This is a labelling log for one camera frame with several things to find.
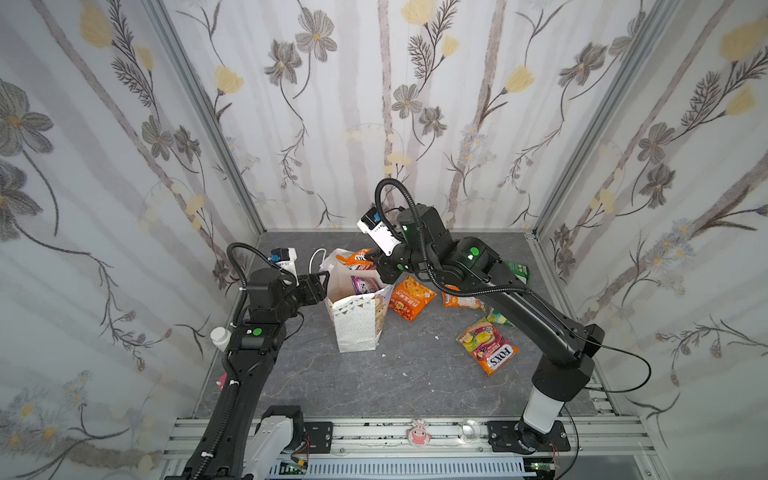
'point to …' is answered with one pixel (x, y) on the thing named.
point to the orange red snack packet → (409, 298)
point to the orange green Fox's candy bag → (487, 345)
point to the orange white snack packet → (358, 261)
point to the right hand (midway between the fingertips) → (365, 245)
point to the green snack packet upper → (520, 271)
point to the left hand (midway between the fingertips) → (315, 266)
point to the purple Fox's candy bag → (363, 285)
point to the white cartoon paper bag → (359, 318)
